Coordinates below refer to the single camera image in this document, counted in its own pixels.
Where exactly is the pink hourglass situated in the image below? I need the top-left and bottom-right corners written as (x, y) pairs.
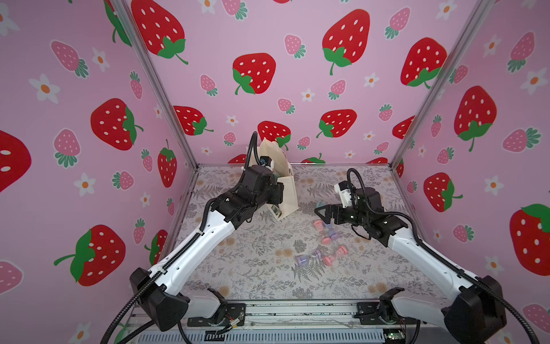
top-left (322, 245), bottom-right (348, 267)
top-left (313, 220), bottom-right (325, 232)

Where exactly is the pink hourglass centre right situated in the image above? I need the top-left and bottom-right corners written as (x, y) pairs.
top-left (313, 220), bottom-right (325, 232)

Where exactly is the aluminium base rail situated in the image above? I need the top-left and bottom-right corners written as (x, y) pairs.
top-left (132, 299), bottom-right (456, 343)

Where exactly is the silver corner frame post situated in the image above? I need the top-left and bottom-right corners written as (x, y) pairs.
top-left (390, 0), bottom-right (495, 172)
top-left (113, 0), bottom-right (199, 172)

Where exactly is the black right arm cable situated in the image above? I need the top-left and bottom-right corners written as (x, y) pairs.
top-left (346, 167), bottom-right (540, 344)

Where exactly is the purple hourglass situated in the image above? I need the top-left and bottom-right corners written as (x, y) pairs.
top-left (322, 224), bottom-right (340, 245)

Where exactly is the silver corner frame post right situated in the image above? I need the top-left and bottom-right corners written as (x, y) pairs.
top-left (390, 0), bottom-right (495, 172)

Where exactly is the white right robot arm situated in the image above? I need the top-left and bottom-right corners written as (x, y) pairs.
top-left (315, 188), bottom-right (507, 343)

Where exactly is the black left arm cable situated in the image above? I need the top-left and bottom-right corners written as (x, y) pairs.
top-left (99, 130), bottom-right (261, 344)

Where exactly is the cream canvas tote bag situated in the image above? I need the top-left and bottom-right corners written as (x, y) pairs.
top-left (252, 138), bottom-right (299, 221)

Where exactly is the lilac hourglass centre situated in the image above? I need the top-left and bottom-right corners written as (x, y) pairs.
top-left (295, 249), bottom-right (322, 267)

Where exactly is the silver corner frame post left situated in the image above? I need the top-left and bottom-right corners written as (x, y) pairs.
top-left (113, 0), bottom-right (199, 172)

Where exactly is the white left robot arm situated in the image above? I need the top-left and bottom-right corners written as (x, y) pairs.
top-left (130, 165), bottom-right (284, 331)

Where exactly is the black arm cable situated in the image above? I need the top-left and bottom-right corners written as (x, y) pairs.
top-left (346, 167), bottom-right (540, 344)
top-left (99, 130), bottom-right (261, 344)

